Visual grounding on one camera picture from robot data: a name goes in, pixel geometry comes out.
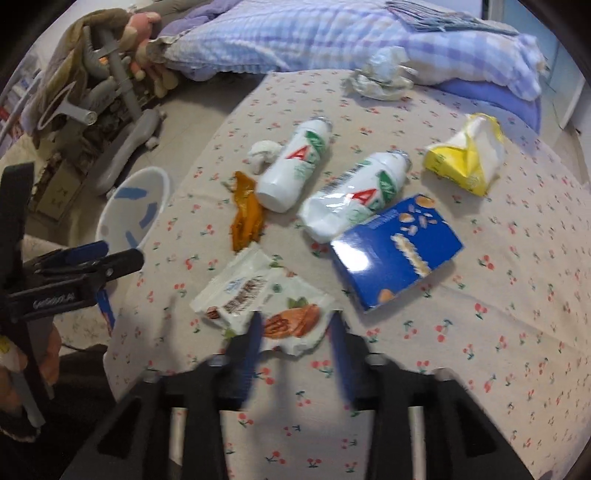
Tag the crushed AD milk bottle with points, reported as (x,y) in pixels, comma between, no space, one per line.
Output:
(355,196)

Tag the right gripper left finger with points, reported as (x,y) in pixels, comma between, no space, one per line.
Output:
(133,441)

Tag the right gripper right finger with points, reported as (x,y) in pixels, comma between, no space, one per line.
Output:
(460,440)

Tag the brown blanket on chair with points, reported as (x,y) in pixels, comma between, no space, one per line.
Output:
(66,63)

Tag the orange peel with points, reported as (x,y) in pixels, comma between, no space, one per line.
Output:
(247,227)

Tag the cherry print tablecloth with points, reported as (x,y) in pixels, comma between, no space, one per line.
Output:
(509,316)

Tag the grey kids desk chair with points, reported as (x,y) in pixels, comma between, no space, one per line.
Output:
(99,126)

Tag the grey bed headboard cushion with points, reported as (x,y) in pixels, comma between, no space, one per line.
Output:
(171,8)

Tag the blue cracker box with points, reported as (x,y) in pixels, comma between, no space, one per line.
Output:
(395,249)

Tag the blue checked quilt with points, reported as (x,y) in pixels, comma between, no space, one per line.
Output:
(260,37)

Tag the small white tissue ball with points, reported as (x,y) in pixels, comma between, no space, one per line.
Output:
(262,154)

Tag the pink plush monkey toy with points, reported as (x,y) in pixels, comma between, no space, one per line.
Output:
(135,40)

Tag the folded striped cloth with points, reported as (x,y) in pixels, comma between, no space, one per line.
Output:
(423,18)

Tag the yellow white paper bag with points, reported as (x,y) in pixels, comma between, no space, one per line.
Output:
(472,158)

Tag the bookshelf with books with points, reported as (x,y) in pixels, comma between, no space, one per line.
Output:
(20,87)

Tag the white nut snack wrapper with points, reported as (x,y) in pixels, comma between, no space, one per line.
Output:
(295,314)

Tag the white tissue paper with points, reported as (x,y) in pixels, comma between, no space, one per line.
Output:
(386,76)

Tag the white plastic trash bin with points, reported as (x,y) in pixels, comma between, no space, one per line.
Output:
(131,211)

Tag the white AD milk bottle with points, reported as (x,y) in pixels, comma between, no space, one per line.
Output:
(282,183)

